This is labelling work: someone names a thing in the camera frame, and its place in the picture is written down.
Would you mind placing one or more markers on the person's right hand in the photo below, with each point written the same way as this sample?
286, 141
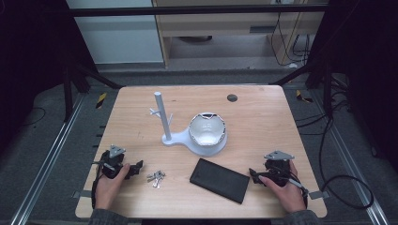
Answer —
287, 197

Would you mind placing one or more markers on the grey tape piece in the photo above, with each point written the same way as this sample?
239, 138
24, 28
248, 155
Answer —
83, 194
319, 195

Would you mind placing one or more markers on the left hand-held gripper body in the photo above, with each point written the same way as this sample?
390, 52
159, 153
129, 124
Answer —
113, 162

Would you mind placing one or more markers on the black stand leg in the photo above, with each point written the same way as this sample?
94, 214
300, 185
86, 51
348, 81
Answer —
67, 90
327, 90

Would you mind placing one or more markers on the metal floor rail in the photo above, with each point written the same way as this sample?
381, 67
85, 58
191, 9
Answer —
47, 159
353, 165

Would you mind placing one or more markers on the yellow black striped tape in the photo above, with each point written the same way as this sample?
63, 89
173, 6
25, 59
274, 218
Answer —
101, 100
302, 97

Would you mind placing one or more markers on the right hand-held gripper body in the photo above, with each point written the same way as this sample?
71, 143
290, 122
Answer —
277, 168

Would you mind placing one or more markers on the person's left hand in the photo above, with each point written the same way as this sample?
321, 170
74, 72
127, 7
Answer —
108, 192

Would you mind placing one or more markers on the white bowl with silver rim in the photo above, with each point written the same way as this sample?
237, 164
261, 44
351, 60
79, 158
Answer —
207, 129

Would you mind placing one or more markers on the white cabinet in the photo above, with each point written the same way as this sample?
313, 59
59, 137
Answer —
119, 40

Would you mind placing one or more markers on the black horizontal bar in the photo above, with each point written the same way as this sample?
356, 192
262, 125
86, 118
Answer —
187, 11

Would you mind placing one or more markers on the light wooden desk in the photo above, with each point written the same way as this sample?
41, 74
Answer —
219, 23

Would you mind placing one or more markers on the grey round table grommet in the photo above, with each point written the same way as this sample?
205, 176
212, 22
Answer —
232, 98

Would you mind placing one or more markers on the white key stand with tray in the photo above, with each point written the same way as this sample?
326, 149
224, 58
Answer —
175, 139

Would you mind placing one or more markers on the black wallet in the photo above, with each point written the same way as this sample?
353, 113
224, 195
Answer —
219, 181

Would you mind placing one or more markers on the bunch of silver keys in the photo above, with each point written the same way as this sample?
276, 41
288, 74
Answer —
156, 177

